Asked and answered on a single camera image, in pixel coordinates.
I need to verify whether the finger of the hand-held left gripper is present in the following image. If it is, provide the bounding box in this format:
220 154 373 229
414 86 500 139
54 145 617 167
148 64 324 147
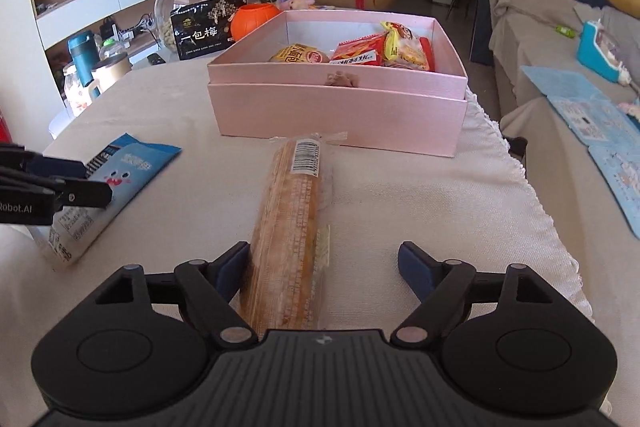
0 176 114 210
0 145 89 182

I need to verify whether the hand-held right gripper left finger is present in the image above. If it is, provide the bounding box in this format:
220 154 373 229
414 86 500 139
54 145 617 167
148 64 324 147
95 242 257 350

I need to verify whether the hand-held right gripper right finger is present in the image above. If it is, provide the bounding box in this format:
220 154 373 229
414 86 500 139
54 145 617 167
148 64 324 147
390 242 552 350

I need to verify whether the blue snack packet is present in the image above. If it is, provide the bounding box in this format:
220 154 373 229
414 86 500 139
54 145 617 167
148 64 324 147
32 133 182 271

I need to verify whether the long bread packet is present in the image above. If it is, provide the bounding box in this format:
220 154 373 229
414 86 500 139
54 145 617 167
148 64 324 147
238 132 349 334

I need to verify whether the pink gift box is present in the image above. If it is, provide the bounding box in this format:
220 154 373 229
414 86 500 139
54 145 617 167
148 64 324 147
206 10 470 159

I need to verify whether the yellow snack packet clear window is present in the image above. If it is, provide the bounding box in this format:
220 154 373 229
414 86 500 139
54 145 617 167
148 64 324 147
380 22 432 73

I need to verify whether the orange-red striped snack packet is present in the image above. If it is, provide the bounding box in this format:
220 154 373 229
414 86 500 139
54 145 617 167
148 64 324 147
330 32 389 67

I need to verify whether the white tablecloth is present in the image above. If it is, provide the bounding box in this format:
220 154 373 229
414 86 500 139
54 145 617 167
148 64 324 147
0 57 596 358

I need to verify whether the clear jar white lid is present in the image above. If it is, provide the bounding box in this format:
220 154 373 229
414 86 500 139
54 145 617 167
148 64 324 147
62 64 96 118

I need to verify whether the beige mug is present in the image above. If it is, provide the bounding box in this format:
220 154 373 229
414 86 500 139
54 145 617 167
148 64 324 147
89 54 134 96

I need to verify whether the teal thermos bottle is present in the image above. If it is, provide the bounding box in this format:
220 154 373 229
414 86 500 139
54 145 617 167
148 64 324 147
67 30 101 88

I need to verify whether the black box with tree print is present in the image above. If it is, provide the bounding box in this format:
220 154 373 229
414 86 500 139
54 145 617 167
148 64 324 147
170 0 249 62

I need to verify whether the light blue play mat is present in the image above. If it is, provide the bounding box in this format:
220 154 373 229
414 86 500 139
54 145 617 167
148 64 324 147
587 141 640 241
519 65 640 148

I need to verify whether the yellow bread packet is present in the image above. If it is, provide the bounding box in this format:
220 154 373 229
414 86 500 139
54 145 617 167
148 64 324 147
268 44 331 66

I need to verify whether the orange pumpkin bucket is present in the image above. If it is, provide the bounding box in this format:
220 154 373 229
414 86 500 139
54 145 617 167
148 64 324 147
230 3 281 42

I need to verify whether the grey sofa cover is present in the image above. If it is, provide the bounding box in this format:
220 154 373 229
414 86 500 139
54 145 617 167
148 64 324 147
487 0 640 427

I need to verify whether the teal toy case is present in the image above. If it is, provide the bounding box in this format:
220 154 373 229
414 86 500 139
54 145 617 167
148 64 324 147
576 20 631 86

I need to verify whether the yellow cushion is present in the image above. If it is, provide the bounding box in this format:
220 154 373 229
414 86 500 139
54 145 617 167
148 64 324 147
602 0 640 20

